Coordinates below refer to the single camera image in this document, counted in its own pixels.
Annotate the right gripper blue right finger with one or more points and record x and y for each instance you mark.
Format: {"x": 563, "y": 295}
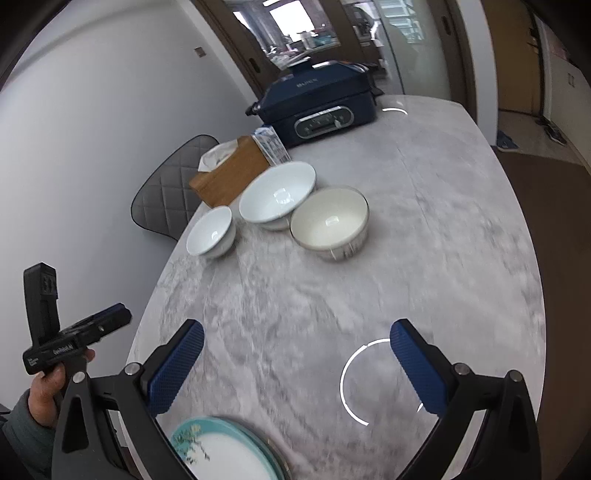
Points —
{"x": 424, "y": 365}

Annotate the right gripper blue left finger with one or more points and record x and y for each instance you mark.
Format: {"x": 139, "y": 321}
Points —
{"x": 170, "y": 363}

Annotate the large teal floral plate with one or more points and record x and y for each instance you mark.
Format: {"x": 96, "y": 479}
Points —
{"x": 213, "y": 448}

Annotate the cream bowl pink flowers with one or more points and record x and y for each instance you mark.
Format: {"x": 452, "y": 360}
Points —
{"x": 333, "y": 223}

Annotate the wide white bowl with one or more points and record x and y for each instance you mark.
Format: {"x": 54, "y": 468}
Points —
{"x": 271, "y": 198}

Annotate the grey left sleeve forearm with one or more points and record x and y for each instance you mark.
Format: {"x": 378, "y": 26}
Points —
{"x": 26, "y": 445}

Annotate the person's left hand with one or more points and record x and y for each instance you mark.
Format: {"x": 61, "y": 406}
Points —
{"x": 41, "y": 401}

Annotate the small white bowl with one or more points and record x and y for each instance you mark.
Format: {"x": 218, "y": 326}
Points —
{"x": 212, "y": 235}

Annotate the grey quilted chair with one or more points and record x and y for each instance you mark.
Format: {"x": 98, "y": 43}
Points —
{"x": 165, "y": 203}

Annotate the wooden tissue box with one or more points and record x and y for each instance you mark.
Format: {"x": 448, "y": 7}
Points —
{"x": 226, "y": 182}

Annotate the small blue white carton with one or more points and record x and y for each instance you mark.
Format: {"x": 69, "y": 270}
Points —
{"x": 271, "y": 146}

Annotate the dark blue electric cooker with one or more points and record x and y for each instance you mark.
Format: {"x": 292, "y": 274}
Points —
{"x": 315, "y": 100}

